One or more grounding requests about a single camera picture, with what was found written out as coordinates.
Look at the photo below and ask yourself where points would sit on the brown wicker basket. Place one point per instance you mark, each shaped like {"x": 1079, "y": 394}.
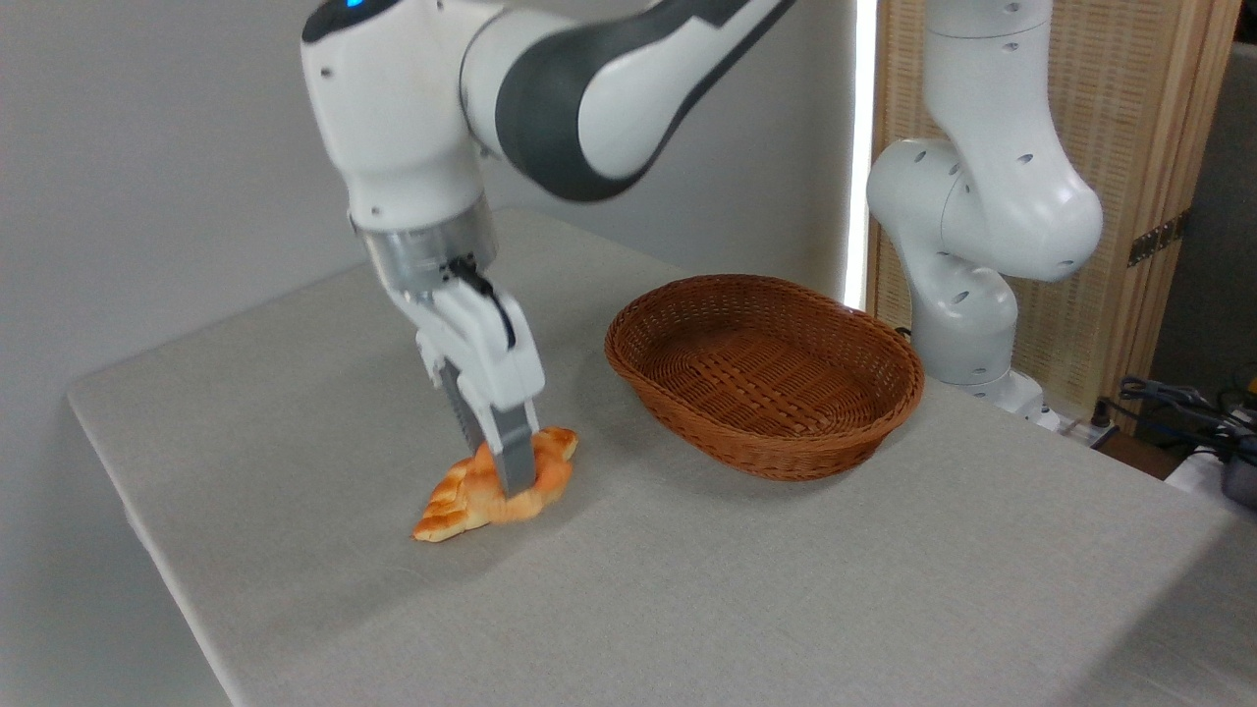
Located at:
{"x": 766, "y": 383}

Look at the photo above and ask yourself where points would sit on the metal screen hinge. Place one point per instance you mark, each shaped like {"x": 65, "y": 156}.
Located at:
{"x": 1159, "y": 239}

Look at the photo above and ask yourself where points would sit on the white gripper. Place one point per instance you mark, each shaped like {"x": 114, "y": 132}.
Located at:
{"x": 481, "y": 344}

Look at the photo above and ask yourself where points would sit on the grey tablecloth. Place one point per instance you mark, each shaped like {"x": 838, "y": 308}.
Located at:
{"x": 687, "y": 609}

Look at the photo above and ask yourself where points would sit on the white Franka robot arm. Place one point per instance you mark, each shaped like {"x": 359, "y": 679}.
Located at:
{"x": 982, "y": 196}

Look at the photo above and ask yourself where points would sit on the braided bread loaf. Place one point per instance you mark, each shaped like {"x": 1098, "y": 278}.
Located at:
{"x": 442, "y": 511}

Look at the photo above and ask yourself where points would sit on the white power strip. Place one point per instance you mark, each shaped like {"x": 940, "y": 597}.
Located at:
{"x": 1075, "y": 428}

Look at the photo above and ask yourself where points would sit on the round orange bread bun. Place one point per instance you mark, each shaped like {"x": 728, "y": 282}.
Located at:
{"x": 550, "y": 476}

